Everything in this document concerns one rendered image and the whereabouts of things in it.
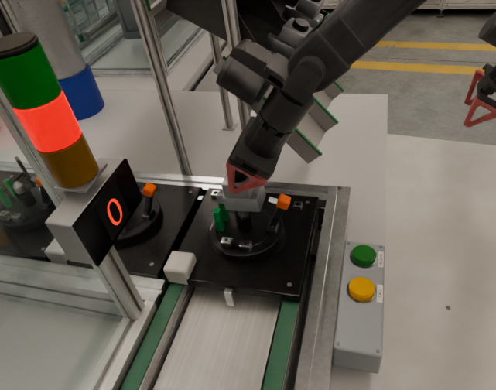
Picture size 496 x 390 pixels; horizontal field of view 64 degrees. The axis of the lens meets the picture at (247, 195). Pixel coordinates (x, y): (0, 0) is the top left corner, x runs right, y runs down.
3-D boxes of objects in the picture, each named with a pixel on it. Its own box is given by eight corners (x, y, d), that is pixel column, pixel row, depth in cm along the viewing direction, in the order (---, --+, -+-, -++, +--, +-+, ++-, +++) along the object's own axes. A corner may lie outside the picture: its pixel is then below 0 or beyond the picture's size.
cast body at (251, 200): (266, 195, 70) (259, 163, 66) (260, 212, 67) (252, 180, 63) (222, 193, 73) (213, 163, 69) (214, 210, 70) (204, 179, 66)
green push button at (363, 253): (375, 252, 71) (376, 245, 70) (374, 271, 68) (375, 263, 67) (352, 250, 72) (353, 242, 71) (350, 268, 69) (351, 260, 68)
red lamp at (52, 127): (90, 127, 44) (72, 86, 41) (64, 153, 41) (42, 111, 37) (53, 125, 46) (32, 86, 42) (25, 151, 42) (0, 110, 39)
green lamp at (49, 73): (72, 85, 41) (50, 37, 38) (42, 111, 37) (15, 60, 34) (32, 84, 42) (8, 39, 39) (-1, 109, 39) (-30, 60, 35)
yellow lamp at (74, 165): (107, 162, 47) (90, 128, 44) (83, 190, 44) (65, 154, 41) (71, 160, 49) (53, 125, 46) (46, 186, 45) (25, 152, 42)
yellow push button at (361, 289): (374, 285, 66) (375, 278, 65) (373, 306, 63) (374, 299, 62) (349, 282, 67) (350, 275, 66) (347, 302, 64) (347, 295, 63)
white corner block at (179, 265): (199, 266, 74) (194, 251, 71) (190, 286, 71) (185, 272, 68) (176, 262, 75) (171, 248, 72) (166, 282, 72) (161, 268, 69)
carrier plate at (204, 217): (319, 203, 82) (319, 196, 81) (299, 303, 65) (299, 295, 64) (210, 193, 89) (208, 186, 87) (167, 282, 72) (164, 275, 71)
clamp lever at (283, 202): (278, 224, 73) (292, 196, 68) (276, 231, 72) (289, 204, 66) (260, 217, 73) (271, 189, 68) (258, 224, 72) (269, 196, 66)
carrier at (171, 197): (203, 193, 89) (192, 148, 81) (160, 282, 72) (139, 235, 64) (110, 185, 96) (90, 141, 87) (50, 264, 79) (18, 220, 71)
